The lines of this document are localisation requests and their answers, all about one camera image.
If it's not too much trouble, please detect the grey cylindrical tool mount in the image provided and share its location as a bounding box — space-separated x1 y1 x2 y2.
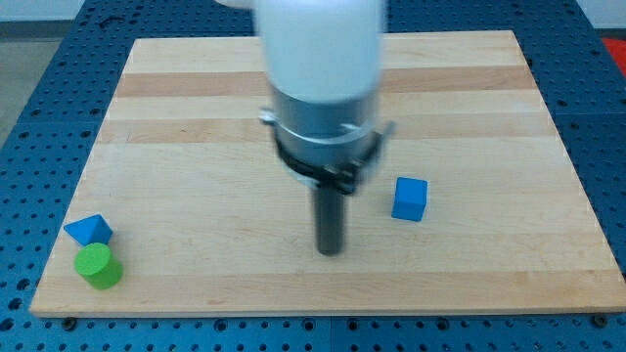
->
259 86 395 195

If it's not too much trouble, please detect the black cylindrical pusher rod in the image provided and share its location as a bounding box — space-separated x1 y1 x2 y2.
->
313 187 345 256

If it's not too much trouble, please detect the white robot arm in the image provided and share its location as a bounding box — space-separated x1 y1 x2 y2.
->
218 0 394 256

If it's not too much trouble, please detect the blue cube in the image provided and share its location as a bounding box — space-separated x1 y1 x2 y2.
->
391 177 428 222

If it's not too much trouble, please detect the wooden board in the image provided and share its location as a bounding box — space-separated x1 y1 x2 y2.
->
30 30 625 318

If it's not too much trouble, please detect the blue triangular prism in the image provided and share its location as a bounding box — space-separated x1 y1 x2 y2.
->
64 214 112 246

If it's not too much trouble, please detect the green cylinder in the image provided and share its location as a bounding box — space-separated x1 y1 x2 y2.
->
73 242 123 290

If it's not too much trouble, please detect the red object at edge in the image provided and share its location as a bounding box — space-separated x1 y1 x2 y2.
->
602 38 626 75

